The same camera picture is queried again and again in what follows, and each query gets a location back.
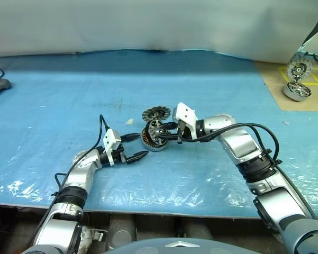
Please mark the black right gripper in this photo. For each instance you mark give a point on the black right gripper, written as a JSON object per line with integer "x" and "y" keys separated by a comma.
{"x": 184, "y": 132}

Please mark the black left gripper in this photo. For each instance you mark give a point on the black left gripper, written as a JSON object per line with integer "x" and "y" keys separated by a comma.
{"x": 119, "y": 158}

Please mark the black ring part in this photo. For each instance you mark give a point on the black ring part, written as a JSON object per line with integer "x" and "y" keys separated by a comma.
{"x": 159, "y": 132}

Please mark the silver motor housing copper windings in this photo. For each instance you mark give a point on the silver motor housing copper windings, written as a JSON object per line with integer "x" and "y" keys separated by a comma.
{"x": 148, "y": 141}

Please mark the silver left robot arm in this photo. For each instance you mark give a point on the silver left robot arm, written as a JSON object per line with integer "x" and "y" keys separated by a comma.
{"x": 77, "y": 180}

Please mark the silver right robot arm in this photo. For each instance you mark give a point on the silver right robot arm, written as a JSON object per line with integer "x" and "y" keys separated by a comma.
{"x": 236, "y": 140}

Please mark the finned round motor end cap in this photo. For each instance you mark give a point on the finned round motor end cap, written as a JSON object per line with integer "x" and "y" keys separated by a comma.
{"x": 156, "y": 113}

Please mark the spare rotor housing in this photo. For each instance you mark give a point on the spare rotor housing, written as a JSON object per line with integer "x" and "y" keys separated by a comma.
{"x": 296, "y": 91}

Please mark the white plastic scrap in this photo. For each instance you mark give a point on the white plastic scrap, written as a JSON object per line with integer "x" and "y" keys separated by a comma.
{"x": 129, "y": 121}

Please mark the blue plastic table mat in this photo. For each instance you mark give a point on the blue plastic table mat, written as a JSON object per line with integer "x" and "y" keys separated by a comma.
{"x": 148, "y": 180}

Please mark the grey rounded cylinder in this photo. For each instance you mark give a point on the grey rounded cylinder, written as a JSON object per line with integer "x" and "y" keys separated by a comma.
{"x": 122, "y": 228}

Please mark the grey robot torso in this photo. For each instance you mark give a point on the grey robot torso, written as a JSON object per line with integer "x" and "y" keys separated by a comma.
{"x": 180, "y": 246}

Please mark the white backdrop sheet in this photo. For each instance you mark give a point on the white backdrop sheet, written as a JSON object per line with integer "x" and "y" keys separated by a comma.
{"x": 148, "y": 23}

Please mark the brown board with yellow tape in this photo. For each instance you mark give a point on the brown board with yellow tape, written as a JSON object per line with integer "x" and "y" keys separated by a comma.
{"x": 273, "y": 84}

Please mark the finned end cap yellow label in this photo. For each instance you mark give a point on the finned end cap yellow label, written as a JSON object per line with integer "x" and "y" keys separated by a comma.
{"x": 299, "y": 69}

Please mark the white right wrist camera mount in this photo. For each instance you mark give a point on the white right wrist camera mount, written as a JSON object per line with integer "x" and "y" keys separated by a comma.
{"x": 185, "y": 113}

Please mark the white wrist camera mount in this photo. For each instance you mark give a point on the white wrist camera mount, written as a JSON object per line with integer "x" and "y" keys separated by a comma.
{"x": 185, "y": 113}
{"x": 110, "y": 143}

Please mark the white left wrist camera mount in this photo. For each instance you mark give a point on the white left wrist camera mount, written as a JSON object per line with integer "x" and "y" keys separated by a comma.
{"x": 110, "y": 143}

